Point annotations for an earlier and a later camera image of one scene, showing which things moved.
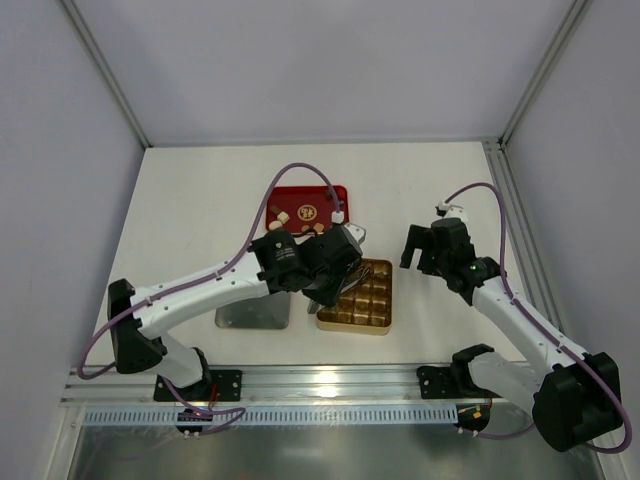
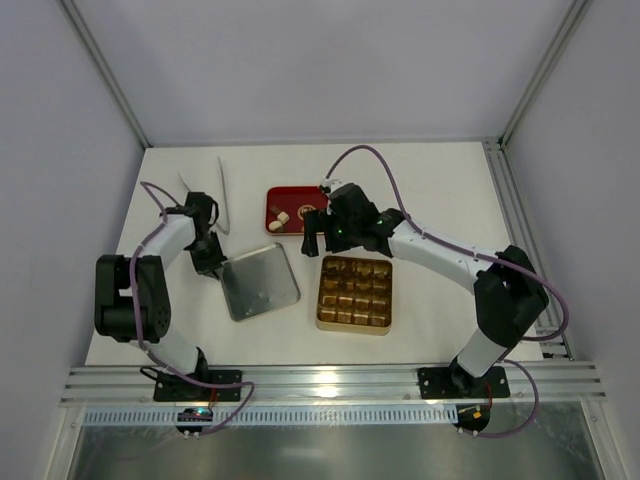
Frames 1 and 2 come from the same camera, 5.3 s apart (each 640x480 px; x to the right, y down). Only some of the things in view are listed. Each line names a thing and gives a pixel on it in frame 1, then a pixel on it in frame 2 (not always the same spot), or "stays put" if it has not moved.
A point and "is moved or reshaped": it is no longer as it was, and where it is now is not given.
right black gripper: (423, 248) to (316, 226)
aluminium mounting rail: (270, 384) stays put
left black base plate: (216, 386) stays put
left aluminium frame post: (108, 71) stays put
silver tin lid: (268, 311) is moved or reshaped
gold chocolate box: (366, 309) stays put
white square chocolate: (283, 217) stays put
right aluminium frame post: (571, 22) stays put
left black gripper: (332, 282) to (208, 261)
